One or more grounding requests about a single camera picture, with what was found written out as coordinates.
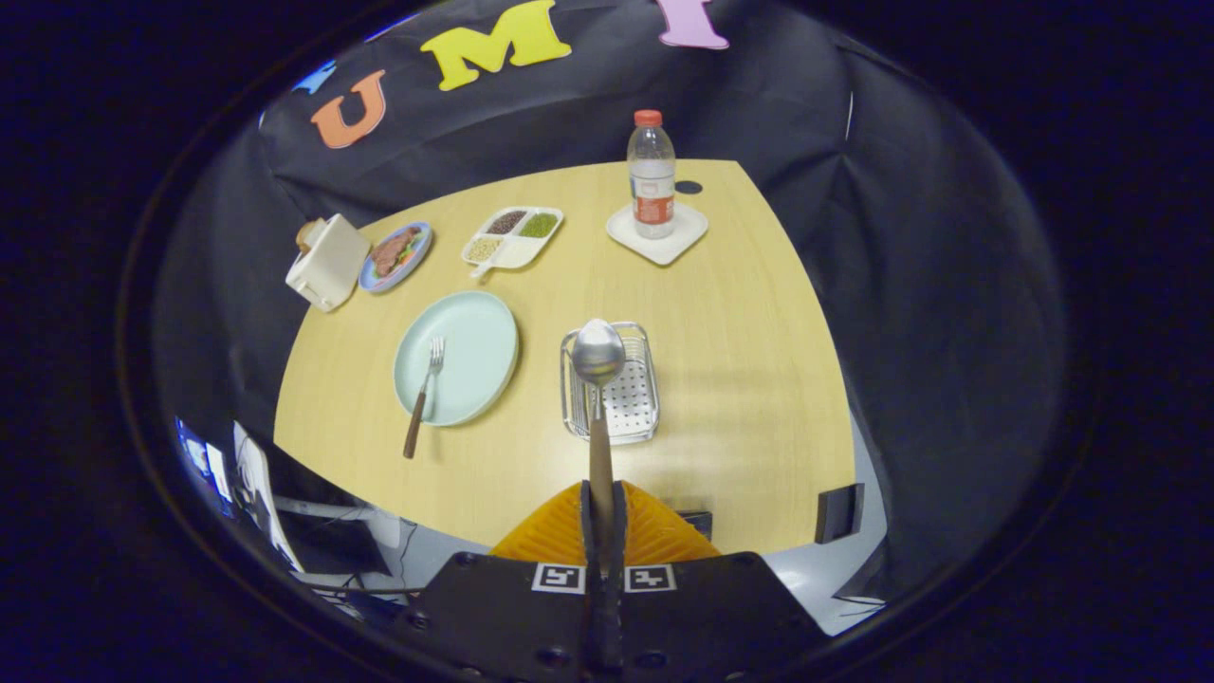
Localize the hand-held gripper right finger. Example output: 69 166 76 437
607 481 831 683

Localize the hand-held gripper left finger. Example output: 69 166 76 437
394 481 608 683

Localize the wooden handled spoon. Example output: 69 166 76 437
570 319 628 570

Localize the wooden handled fork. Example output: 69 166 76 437
402 336 447 460

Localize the pale green plate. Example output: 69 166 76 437
393 290 521 428

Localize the black chair part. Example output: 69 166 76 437
816 483 866 545

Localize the white divided bean tray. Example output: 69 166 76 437
461 206 565 279

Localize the white square coaster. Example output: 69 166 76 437
605 201 710 267

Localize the blue plate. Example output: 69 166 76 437
358 221 434 294

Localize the brown steak piece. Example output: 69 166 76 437
370 226 423 278

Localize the clear red-capped water bottle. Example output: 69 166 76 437
626 109 677 240

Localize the cream toaster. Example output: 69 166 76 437
285 213 373 314

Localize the computer monitor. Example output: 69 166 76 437
174 415 235 518

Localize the black backdrop cloth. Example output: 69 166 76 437
152 0 1068 608

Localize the metal wire basket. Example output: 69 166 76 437
560 321 661 446

